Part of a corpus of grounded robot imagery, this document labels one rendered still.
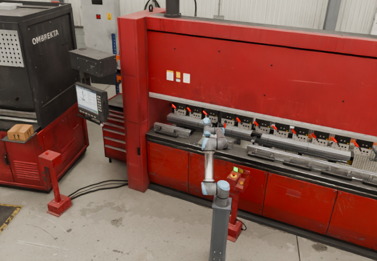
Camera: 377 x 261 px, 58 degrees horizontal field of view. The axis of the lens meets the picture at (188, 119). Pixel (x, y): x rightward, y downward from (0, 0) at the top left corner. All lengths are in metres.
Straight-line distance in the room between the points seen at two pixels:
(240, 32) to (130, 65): 1.29
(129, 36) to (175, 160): 1.61
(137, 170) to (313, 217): 2.21
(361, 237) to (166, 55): 2.90
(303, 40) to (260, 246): 2.28
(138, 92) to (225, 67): 1.07
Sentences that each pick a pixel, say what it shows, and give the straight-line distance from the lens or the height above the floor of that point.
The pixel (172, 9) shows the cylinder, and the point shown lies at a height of 2.38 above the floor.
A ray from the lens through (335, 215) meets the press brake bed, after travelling 4.12.
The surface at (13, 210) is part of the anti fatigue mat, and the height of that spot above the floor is 0.02.
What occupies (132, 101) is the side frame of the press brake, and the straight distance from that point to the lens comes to 4.12.
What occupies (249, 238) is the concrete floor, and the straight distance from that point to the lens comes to 4.22.
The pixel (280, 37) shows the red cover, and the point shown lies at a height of 2.23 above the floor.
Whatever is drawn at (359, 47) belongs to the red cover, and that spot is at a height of 2.23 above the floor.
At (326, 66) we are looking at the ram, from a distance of 3.48.
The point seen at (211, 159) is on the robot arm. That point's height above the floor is 1.19.
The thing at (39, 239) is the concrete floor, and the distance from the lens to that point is 4.41.
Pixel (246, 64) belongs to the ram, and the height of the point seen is 1.92.
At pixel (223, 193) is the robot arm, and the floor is 0.92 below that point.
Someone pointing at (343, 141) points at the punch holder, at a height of 1.28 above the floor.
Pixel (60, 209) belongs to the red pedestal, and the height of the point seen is 0.07.
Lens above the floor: 2.95
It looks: 26 degrees down
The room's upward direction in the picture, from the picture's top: 1 degrees clockwise
